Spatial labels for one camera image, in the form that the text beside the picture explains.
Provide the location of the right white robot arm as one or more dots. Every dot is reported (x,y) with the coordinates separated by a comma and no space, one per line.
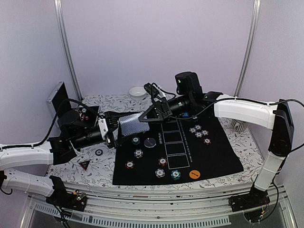
(250,146)

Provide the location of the right aluminium frame post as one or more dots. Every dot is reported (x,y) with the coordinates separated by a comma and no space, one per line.
(249,46)

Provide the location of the black triangular marker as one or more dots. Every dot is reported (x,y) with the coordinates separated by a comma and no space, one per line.
(84,164)

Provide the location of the white ceramic bowl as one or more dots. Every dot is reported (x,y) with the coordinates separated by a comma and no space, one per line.
(137,93)

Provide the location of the white ribbed cup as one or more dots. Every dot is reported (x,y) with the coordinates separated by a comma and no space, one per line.
(239,126)

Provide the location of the black poker mat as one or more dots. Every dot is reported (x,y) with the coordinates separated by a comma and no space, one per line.
(182,150)

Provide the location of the silver poker chip case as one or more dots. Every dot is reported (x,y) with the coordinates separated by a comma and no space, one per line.
(58,95)

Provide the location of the green poker chip stack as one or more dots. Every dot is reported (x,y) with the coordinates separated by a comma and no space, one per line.
(98,152)

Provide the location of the red chip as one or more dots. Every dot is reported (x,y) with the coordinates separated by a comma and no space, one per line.
(162,162)
(207,141)
(129,165)

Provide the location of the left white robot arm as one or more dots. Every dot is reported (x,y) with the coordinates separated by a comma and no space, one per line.
(22,155)

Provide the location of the white chip cluster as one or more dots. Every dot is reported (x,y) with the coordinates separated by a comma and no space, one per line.
(205,132)
(198,134)
(198,127)

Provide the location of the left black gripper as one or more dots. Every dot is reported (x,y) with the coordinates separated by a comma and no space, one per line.
(108,133)

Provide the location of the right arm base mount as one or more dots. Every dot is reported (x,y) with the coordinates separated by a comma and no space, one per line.
(255,198)

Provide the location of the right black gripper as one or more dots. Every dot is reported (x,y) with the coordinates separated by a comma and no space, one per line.
(162,109)

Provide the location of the blue card deck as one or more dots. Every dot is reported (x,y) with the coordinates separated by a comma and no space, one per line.
(130,124)

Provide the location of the orange big blind button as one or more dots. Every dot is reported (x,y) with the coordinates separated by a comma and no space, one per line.
(194,174)

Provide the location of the clear dealer button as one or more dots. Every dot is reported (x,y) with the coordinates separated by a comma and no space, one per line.
(150,142)

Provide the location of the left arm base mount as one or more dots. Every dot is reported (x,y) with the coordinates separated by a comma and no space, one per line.
(71,202)

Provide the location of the left aluminium frame post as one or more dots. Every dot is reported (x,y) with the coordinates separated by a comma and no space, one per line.
(66,48)

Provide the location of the aluminium frame post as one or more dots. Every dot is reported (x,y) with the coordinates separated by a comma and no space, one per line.
(249,46)
(66,48)

